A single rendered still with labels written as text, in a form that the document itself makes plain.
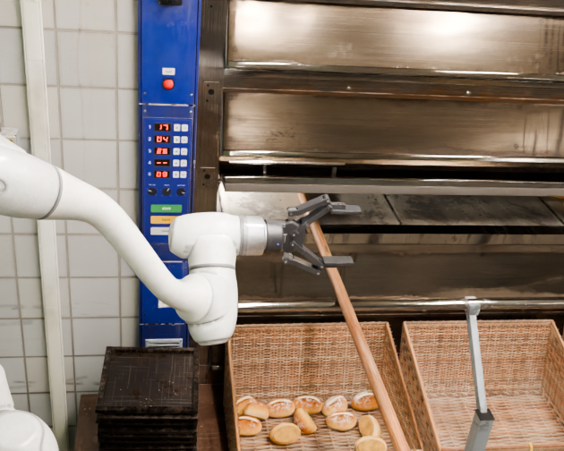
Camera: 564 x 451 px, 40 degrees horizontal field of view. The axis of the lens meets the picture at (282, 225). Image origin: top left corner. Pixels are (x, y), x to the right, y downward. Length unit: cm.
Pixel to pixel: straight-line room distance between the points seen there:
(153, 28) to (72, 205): 81
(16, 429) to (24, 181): 52
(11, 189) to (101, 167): 98
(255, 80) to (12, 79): 65
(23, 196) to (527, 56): 154
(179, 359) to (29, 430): 92
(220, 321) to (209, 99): 76
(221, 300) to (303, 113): 79
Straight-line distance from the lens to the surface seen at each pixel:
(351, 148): 227
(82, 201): 139
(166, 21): 207
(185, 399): 227
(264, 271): 245
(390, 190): 221
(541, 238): 267
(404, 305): 215
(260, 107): 221
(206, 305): 160
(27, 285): 247
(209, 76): 215
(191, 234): 166
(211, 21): 210
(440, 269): 261
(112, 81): 215
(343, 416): 254
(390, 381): 260
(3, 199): 129
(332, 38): 216
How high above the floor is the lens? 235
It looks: 29 degrees down
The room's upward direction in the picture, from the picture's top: 6 degrees clockwise
